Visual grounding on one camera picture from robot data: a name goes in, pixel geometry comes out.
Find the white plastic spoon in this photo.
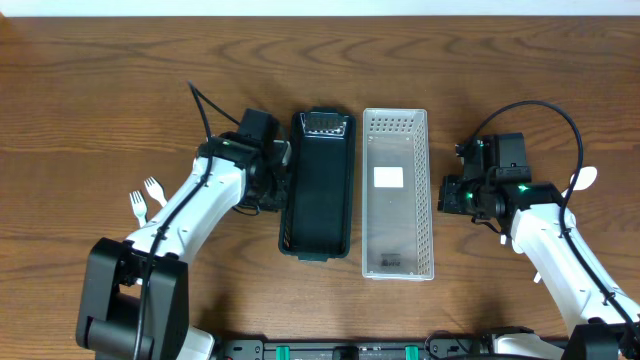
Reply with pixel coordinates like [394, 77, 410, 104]
[569, 166, 598, 191]

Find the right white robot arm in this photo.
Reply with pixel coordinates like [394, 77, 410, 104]
[438, 136, 639, 359]

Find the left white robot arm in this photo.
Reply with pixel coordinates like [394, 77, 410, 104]
[75, 137, 291, 359]

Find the dark green plastic basket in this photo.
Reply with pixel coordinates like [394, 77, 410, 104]
[278, 107, 357, 262]

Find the clear plastic basket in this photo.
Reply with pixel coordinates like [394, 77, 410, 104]
[362, 108, 435, 281]

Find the white plastic fork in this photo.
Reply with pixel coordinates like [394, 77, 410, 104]
[129, 190, 148, 227]
[144, 177, 167, 207]

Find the right black cable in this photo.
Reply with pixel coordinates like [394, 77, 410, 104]
[469, 100, 640, 331]

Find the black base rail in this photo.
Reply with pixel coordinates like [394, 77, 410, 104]
[211, 338, 494, 360]

